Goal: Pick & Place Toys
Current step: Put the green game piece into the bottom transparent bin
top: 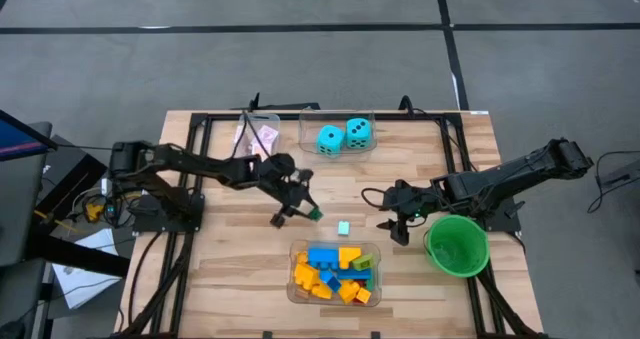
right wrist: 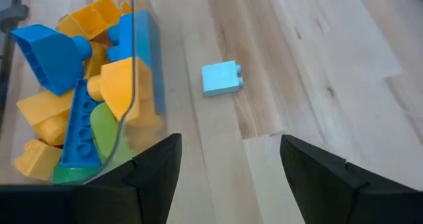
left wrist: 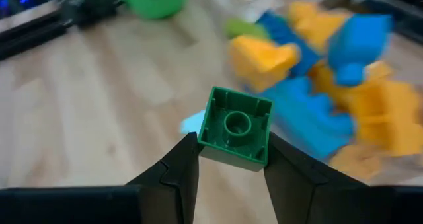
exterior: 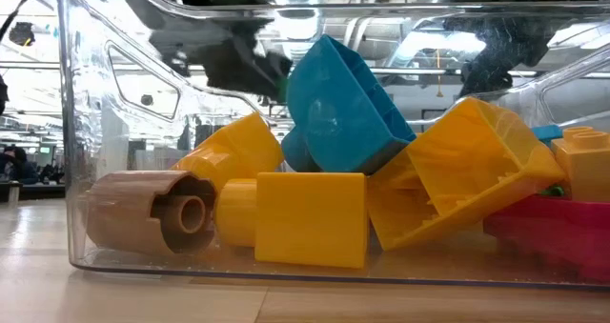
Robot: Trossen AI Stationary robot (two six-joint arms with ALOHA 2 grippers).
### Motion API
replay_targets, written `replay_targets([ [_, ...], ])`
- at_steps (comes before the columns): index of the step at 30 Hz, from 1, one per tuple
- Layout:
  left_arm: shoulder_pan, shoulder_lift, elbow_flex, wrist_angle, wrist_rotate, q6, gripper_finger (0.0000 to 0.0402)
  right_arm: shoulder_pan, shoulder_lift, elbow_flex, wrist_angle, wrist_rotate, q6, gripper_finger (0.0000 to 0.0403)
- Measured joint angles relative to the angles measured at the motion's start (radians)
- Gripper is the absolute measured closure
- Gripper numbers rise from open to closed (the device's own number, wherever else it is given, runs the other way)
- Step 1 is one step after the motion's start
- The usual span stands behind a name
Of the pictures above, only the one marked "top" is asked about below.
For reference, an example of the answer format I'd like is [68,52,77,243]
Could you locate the small light green brick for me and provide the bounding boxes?
[352,253,375,272]

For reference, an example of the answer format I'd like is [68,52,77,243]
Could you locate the black aluminium table frame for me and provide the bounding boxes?
[149,110,506,339]

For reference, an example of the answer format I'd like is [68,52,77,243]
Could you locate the small clear plastic container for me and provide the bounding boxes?
[234,112,281,161]

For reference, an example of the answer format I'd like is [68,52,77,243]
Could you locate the cyan foam die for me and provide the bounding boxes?
[315,124,346,158]
[345,117,374,150]

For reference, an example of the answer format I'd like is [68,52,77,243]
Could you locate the yellow sloped toy block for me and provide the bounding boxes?
[338,247,362,270]

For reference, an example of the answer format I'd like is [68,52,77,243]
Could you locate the blue sloped toy block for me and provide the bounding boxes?
[319,271,343,293]

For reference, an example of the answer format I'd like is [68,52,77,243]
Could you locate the yellow tool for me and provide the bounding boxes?
[84,203,106,224]

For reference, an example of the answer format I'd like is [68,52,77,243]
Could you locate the black monitor blue screen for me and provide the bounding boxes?
[0,109,57,163]

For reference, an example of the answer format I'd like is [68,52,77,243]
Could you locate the clear plastic bin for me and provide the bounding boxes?
[286,238,383,307]
[298,108,377,156]

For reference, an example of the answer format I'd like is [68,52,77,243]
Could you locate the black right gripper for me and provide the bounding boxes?
[375,179,441,247]

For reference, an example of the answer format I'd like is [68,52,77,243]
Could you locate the long blue toy block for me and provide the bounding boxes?
[308,247,340,270]
[337,268,372,281]

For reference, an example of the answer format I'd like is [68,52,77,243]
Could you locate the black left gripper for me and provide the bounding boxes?
[269,167,316,229]

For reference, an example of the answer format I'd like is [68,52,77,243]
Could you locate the white paper sheet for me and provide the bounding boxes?
[51,227,123,310]

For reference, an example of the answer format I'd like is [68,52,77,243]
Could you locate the green plastic bucket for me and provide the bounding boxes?
[423,214,490,279]

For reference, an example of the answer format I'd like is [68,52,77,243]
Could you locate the black camera bracket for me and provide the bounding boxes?
[248,91,321,113]
[398,94,426,116]

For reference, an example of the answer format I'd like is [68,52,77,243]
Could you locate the black cable bundle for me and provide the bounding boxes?
[117,231,196,339]
[469,271,549,339]

